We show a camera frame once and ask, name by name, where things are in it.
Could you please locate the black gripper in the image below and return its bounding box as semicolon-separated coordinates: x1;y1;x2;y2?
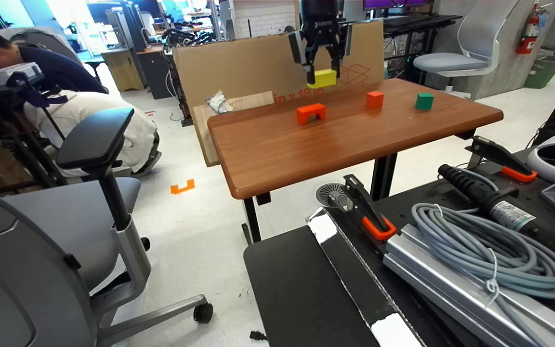
288;0;355;87

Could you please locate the yellow rectangular block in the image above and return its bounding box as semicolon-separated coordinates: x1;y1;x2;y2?
307;68;340;91

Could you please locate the orange arch block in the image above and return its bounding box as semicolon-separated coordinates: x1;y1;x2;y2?
296;103;328;128

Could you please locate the orange cube block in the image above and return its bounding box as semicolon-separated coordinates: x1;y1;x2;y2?
365;91;386;112

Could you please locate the green cube block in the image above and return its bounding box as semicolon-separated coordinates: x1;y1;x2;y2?
415;91;436;112

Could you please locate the large cardboard box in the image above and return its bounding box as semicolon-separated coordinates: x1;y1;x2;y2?
172;20;388;168

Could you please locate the brown wooden table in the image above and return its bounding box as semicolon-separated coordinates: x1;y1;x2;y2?
207;77;506;245

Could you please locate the white crumpled paper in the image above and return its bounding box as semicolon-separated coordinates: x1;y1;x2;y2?
207;91;230;116

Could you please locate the white office chair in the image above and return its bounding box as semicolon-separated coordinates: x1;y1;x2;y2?
411;0;525;93

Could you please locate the wooden side cabinet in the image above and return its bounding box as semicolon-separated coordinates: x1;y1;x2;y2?
103;47;145;93

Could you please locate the beige bean bag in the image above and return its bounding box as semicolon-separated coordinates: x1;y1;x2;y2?
26;89;164;178

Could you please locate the red fire extinguisher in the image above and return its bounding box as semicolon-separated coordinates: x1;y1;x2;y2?
515;2;546;56

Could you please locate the green bin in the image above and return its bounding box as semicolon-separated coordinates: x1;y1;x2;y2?
525;56;555;91

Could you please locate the black mounting table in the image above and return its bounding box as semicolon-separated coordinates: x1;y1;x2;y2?
244;172;555;347

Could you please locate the aluminium extrusion bar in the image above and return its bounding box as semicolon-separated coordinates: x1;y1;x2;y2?
382;222;555;347

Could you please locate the person in navy shirt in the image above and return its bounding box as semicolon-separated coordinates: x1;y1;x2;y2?
0;39;111;95

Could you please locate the gray mesh chair back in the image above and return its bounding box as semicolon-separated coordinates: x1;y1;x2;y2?
0;25;59;50

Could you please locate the gray office chair with armrest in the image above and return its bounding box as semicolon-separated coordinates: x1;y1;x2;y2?
0;104;217;347

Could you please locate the black clamp with orange handle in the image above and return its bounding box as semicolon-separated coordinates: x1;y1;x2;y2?
344;174;400;245
467;135;540;185

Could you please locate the orange bracket piece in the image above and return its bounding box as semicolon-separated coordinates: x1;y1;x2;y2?
170;178;197;197

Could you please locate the black ribbed handle tool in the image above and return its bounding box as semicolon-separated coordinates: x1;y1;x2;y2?
438;162;540;236

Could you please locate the gray coiled cable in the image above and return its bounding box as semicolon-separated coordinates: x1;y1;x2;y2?
411;201;555;305

